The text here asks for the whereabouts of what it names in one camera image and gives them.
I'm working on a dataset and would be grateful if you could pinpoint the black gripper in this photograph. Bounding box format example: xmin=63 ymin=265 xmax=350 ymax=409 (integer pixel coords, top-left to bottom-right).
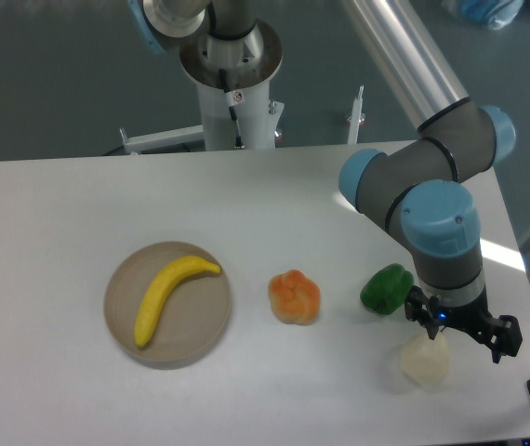
xmin=404 ymin=285 xmax=523 ymax=364

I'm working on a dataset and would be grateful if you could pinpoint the yellow banana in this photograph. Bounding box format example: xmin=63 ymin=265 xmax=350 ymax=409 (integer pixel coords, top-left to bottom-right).
xmin=134 ymin=256 xmax=221 ymax=348

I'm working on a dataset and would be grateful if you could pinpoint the silver blue-capped robot arm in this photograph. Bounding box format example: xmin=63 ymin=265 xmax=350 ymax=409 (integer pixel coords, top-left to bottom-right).
xmin=130 ymin=1 xmax=523 ymax=361

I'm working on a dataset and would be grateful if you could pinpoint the round beige plate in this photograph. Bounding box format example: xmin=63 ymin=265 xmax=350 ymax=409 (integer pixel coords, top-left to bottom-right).
xmin=104 ymin=242 xmax=232 ymax=369

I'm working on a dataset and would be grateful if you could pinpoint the white garlic bulb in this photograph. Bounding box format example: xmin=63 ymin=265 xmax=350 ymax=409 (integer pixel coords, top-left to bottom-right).
xmin=399 ymin=333 xmax=451 ymax=386

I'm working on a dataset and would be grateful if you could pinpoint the green bell pepper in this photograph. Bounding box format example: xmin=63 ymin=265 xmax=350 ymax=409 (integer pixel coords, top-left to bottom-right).
xmin=360 ymin=264 xmax=414 ymax=316

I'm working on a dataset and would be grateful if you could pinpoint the orange knotted bread roll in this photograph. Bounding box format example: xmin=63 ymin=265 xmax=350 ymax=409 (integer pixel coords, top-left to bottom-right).
xmin=268 ymin=269 xmax=321 ymax=325

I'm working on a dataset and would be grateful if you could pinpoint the blue plastic bag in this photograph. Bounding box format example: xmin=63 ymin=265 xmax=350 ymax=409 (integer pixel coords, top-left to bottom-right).
xmin=441 ymin=0 xmax=530 ymax=31

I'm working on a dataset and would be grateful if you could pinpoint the white frame strut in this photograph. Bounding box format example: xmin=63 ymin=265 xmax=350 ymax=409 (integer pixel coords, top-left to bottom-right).
xmin=346 ymin=85 xmax=365 ymax=145

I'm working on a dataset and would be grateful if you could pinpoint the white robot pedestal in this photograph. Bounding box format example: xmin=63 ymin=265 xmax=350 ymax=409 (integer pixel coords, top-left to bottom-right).
xmin=121 ymin=20 xmax=285 ymax=154

